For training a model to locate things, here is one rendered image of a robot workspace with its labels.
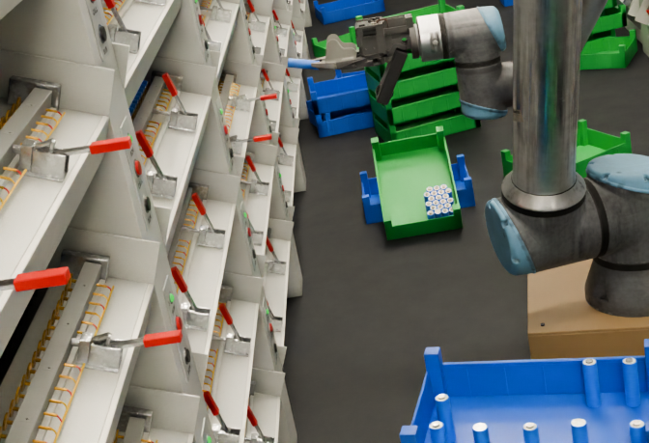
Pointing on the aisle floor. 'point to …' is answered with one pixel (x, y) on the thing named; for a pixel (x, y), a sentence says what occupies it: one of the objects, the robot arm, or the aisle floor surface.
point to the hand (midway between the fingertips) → (318, 66)
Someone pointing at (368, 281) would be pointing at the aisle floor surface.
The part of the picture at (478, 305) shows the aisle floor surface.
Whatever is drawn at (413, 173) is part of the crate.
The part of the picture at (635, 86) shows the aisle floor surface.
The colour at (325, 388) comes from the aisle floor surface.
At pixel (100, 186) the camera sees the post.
